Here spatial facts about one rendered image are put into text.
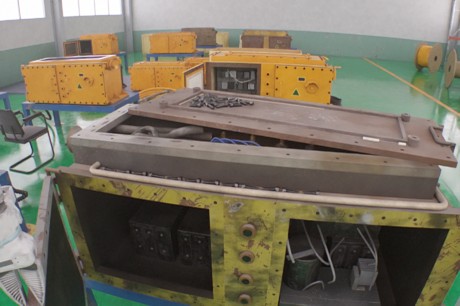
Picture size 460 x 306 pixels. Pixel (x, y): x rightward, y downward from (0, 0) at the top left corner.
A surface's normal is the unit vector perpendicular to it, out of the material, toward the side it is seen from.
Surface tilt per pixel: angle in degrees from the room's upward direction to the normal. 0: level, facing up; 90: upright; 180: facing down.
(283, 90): 90
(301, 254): 0
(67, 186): 90
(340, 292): 0
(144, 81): 90
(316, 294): 0
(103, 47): 90
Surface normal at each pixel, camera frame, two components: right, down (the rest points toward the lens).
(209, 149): 0.00, -0.93
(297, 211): -0.21, 0.36
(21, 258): 0.46, 0.33
